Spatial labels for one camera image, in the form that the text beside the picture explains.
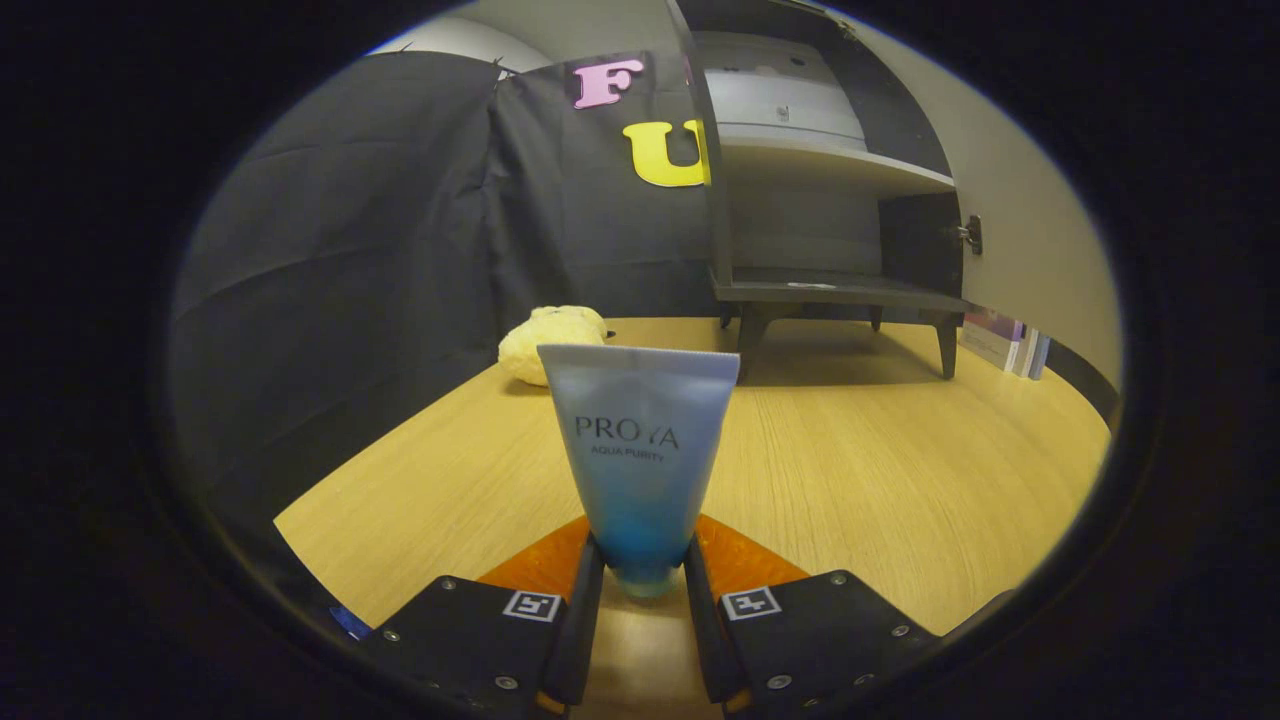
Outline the black backdrop cloth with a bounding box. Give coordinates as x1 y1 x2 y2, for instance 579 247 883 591
168 50 723 561

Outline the beige cabinet door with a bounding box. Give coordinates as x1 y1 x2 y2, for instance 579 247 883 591
800 0 1123 401

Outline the yellow plush toy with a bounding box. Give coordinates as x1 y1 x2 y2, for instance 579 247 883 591
498 305 609 388

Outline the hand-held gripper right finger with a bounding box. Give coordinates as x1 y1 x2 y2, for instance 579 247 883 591
684 515 941 716

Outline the blue cosmetic tube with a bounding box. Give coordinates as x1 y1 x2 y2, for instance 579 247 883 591
537 343 742 600

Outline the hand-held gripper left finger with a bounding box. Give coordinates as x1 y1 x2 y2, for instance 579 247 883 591
360 515 607 720

